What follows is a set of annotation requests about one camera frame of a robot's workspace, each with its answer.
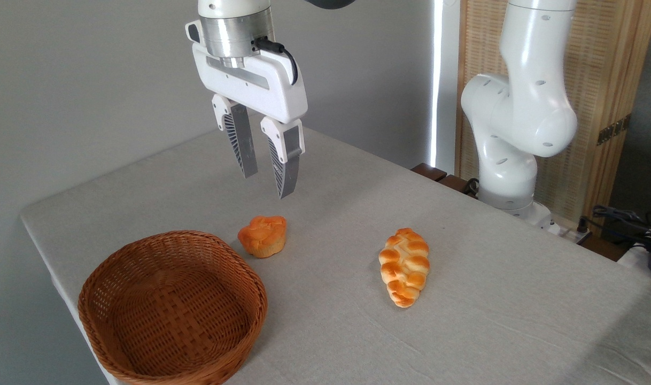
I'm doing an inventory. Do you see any braided bread loaf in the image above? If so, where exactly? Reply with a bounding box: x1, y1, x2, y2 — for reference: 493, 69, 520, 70
378, 228, 430, 309

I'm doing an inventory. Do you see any white power strip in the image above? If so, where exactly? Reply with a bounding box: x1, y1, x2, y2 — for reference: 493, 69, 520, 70
555, 225, 593, 244

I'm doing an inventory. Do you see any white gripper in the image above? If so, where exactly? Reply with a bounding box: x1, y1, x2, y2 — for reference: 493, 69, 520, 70
185, 20, 308, 199

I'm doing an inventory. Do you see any round muffin bread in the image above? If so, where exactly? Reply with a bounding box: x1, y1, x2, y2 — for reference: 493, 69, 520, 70
237, 215, 288, 259

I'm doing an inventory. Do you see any brass screen hinge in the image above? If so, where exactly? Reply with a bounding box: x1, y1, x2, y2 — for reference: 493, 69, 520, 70
596, 114, 632, 146

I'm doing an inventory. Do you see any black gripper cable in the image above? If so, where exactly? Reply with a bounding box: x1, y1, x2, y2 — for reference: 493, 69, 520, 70
253, 36, 299, 86

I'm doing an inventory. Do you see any brown wicker basket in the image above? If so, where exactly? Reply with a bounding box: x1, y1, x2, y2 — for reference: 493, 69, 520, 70
77, 230, 268, 385

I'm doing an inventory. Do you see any dark brown wooden furniture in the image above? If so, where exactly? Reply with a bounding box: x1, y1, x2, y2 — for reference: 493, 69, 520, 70
411, 163, 478, 198

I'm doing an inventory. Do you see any black cable bundle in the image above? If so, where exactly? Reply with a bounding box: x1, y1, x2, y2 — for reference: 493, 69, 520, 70
592, 205, 651, 252

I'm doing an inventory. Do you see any grey tablecloth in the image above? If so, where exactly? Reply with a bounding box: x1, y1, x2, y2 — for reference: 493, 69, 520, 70
20, 126, 651, 385

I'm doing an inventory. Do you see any wooden folding screen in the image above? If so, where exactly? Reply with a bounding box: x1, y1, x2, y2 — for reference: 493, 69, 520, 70
455, 0, 651, 225

